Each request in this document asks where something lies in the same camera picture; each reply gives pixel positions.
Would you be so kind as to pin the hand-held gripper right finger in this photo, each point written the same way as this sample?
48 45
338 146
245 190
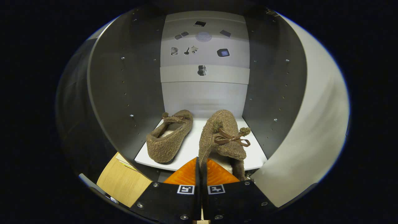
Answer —
236 199

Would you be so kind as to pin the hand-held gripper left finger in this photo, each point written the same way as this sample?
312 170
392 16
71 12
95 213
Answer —
197 199

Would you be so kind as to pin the brown fuzzy shoe with bow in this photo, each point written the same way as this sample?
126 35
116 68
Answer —
224 124
164 149

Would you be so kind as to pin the dark grey shoe cabinet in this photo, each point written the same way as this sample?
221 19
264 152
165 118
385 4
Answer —
124 93

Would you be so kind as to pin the white cabinet shelf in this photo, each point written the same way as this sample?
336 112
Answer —
192 146

